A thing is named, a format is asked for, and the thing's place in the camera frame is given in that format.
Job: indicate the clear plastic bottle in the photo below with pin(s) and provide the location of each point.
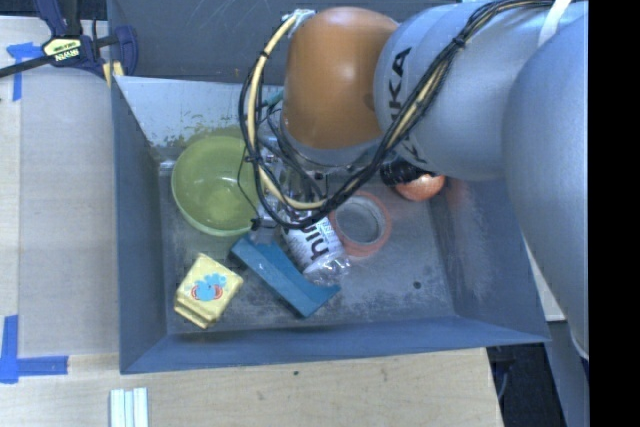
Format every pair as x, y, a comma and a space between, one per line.
320, 247

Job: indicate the green bowl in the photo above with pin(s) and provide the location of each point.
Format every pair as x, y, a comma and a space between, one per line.
210, 185

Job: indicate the orange tape roll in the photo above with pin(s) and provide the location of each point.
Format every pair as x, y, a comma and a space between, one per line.
380, 227

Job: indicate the blue flat block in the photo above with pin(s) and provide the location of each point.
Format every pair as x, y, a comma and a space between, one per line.
285, 282

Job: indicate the orange ball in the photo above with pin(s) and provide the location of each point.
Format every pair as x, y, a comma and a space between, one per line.
422, 187

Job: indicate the yellow box with blue print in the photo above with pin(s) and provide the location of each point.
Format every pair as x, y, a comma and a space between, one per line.
207, 290

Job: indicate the grey metal bin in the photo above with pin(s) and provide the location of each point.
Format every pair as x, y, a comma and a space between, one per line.
400, 295

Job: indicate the pale wood board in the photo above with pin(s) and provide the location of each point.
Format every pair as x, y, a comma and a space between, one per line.
65, 215

